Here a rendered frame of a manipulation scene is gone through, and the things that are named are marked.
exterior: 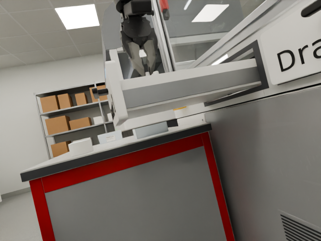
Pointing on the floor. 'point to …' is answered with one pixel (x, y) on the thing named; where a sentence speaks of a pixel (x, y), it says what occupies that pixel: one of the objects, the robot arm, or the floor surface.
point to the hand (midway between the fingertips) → (146, 71)
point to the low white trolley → (133, 191)
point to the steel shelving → (71, 108)
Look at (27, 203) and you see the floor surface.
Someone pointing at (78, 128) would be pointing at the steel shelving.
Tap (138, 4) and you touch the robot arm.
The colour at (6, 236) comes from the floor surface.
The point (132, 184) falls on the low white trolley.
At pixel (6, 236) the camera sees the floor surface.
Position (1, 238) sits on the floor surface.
